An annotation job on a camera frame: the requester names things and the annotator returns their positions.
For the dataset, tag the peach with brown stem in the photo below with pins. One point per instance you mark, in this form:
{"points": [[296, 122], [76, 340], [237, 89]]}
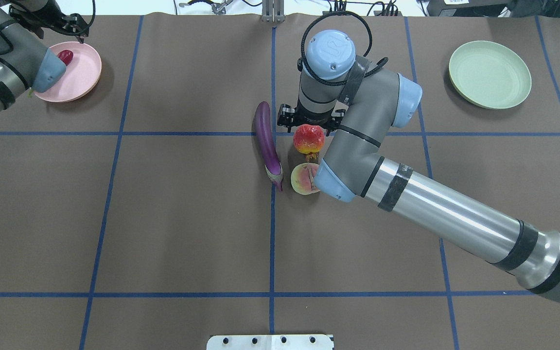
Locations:
{"points": [[302, 178]]}

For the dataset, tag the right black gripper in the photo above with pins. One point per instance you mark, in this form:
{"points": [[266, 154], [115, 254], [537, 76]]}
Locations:
{"points": [[313, 120]]}

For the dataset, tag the red orange pomegranate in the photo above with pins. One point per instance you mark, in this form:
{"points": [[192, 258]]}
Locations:
{"points": [[309, 140]]}

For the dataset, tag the purple eggplant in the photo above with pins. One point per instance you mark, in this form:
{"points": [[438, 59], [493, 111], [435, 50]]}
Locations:
{"points": [[264, 136]]}

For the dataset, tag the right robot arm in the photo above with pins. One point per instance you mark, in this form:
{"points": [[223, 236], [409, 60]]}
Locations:
{"points": [[332, 72]]}

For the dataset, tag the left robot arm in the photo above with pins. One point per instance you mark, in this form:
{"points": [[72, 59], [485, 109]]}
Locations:
{"points": [[25, 62]]}

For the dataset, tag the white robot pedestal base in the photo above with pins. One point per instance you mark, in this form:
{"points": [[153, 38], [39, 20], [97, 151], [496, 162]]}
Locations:
{"points": [[271, 342]]}

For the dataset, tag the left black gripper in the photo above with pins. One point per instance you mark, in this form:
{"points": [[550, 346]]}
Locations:
{"points": [[52, 15]]}

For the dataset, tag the red chili pepper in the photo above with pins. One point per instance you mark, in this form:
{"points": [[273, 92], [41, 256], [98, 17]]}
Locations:
{"points": [[66, 56]]}

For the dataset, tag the light green plate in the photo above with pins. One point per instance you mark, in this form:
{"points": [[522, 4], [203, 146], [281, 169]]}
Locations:
{"points": [[489, 75]]}

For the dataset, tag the pink plate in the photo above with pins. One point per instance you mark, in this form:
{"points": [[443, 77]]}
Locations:
{"points": [[81, 75]]}

